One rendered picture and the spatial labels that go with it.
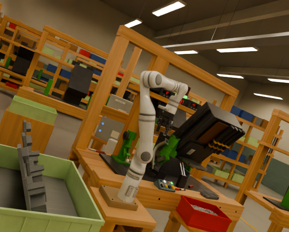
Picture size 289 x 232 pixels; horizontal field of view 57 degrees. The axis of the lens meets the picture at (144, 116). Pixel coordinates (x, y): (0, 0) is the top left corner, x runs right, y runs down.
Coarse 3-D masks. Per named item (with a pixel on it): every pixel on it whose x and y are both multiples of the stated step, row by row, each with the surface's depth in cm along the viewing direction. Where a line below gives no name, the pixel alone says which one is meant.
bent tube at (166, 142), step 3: (165, 138) 223; (165, 141) 220; (159, 144) 225; (162, 144) 223; (156, 147) 226; (153, 150) 226; (156, 150) 226; (153, 153) 224; (153, 156) 222; (153, 159) 220; (153, 162) 218; (153, 165) 216
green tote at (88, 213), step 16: (0, 144) 136; (0, 160) 137; (16, 160) 141; (48, 160) 148; (64, 160) 152; (64, 176) 154; (80, 176) 137; (80, 192) 129; (0, 208) 84; (80, 208) 123; (96, 208) 110; (0, 224) 85; (16, 224) 88; (32, 224) 90; (48, 224) 92; (64, 224) 95; (80, 224) 98; (96, 224) 101
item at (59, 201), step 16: (0, 176) 127; (16, 176) 134; (48, 176) 149; (0, 192) 114; (16, 192) 119; (48, 192) 131; (64, 192) 138; (16, 208) 108; (48, 208) 117; (64, 208) 123
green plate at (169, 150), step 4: (172, 136) 224; (168, 140) 224; (172, 140) 221; (176, 140) 218; (168, 144) 222; (172, 144) 219; (176, 144) 216; (164, 148) 223; (168, 148) 219; (172, 148) 216; (160, 152) 224; (164, 152) 220; (168, 152) 216; (172, 152) 218; (176, 152) 220; (172, 156) 219
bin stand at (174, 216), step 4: (172, 212) 188; (176, 212) 189; (172, 216) 187; (176, 216) 184; (168, 220) 189; (172, 220) 187; (176, 220) 189; (180, 220) 179; (168, 224) 188; (172, 224) 186; (176, 224) 188; (184, 224) 176; (168, 228) 187; (172, 228) 187; (188, 228) 172; (192, 228) 172; (196, 228) 175
